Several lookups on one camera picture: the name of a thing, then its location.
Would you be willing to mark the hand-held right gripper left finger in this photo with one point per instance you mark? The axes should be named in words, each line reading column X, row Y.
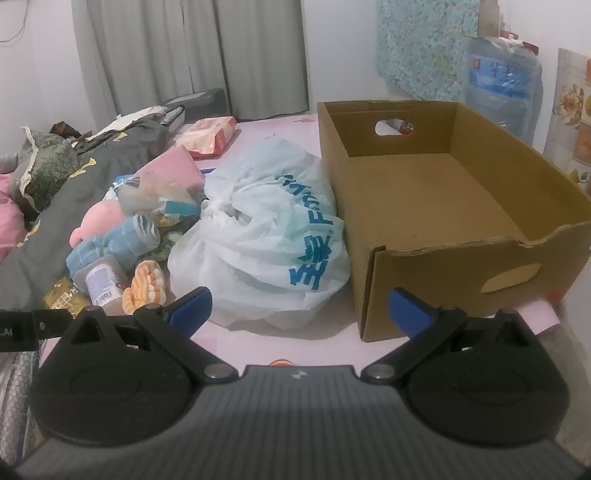
column 191, row 304

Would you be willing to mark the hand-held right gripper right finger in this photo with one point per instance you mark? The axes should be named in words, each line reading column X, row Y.
column 411, row 311

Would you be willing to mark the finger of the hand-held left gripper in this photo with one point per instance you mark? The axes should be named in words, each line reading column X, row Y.
column 51, row 325

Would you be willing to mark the brown cardboard box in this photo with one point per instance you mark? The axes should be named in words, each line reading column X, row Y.
column 415, row 194

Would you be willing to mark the yellow snack packet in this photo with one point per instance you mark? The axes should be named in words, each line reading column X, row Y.
column 62, row 295

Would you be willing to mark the orange striped plush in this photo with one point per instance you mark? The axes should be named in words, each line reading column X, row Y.
column 145, row 286

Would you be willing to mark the grey mesh mattress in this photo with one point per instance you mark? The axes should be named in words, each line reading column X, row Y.
column 14, row 392

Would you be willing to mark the plastic jar white label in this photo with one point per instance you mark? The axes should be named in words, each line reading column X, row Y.
column 104, row 281

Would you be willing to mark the blue rolled towel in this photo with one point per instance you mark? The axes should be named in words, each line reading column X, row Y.
column 134, row 233

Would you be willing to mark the white plastic bag blue print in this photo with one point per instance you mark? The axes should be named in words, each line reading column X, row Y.
column 258, row 240

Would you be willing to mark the pink printed mat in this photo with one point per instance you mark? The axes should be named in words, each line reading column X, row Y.
column 286, row 341

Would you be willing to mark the pink printed blanket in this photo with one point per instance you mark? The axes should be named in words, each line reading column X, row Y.
column 9, row 217

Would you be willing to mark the pink plush toy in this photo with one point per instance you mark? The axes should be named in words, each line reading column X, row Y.
column 99, row 219

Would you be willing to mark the clear plastic bag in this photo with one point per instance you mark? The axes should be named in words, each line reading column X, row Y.
column 147, row 194

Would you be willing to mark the pink folded cloth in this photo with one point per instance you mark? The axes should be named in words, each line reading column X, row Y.
column 175, row 161

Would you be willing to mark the green patterned pillow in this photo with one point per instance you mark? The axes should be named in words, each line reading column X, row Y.
column 46, row 166

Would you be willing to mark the pink wet wipes pack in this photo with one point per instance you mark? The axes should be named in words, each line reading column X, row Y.
column 207, row 136

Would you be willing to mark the grey duvet yellow print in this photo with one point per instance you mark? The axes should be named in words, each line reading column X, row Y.
column 120, row 147

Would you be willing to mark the striped pillow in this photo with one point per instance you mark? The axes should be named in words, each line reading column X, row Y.
column 173, row 115

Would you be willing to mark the dark grey low stool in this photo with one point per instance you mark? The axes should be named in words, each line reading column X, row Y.
column 203, row 104

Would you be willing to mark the blue water jug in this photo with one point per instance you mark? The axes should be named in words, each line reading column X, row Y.
column 503, row 87

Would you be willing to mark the grey curtain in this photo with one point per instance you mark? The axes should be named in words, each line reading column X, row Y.
column 161, row 46

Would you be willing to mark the floral wall poster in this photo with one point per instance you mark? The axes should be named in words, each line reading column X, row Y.
column 572, row 106

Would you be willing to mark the teal patterned wall cloth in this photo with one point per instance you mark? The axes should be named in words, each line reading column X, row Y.
column 425, row 46

